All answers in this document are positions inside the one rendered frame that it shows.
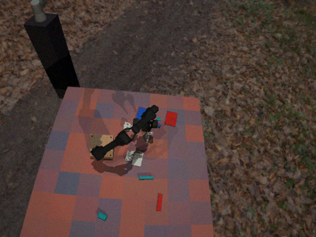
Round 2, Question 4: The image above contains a red flat rectangular plate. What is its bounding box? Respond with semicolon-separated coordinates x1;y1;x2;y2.
165;111;178;127

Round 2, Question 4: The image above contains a red flat bar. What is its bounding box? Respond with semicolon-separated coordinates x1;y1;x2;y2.
157;194;163;211

